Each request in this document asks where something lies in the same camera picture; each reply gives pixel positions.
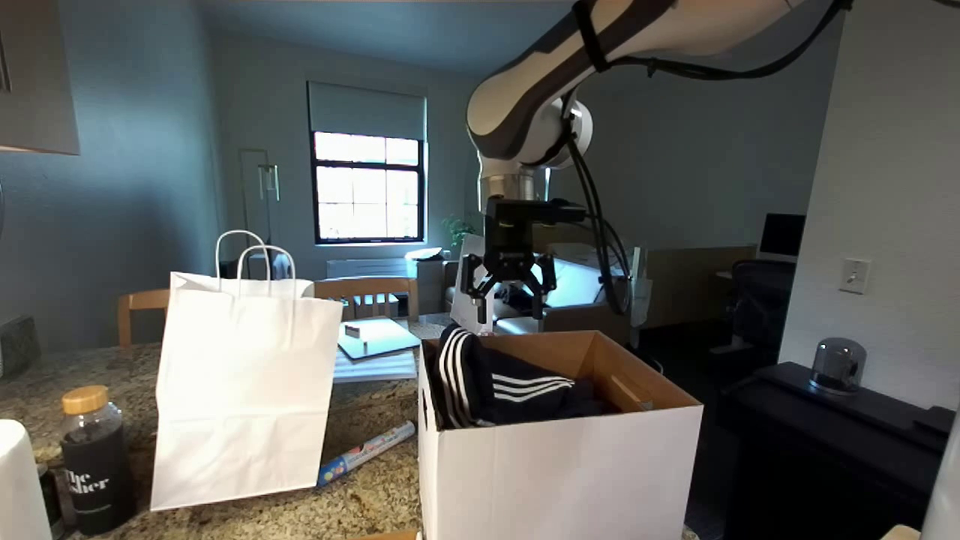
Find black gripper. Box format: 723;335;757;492
475;197;557;321

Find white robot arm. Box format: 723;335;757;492
458;0;853;323

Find white cardboard box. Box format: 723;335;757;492
417;331;702;540

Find dark striped clothing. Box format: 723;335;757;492
425;323;609;430

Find blue white papers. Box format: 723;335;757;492
337;318;421;380

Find wooden chair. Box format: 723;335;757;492
117;272;422;347

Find white roller blind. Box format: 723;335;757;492
307;80;425;141

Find white paper bag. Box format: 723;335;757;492
151;269;341;510

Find black side cabinet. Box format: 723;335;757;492
686;364;954;540

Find glass dome object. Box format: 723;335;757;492
809;335;867;389

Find dark glass jar wooden lid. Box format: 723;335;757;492
59;384;135;533

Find window with black frame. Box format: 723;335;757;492
313;131;422;244

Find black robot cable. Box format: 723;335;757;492
556;0;853;313

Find wall light switch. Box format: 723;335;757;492
839;258;869;294

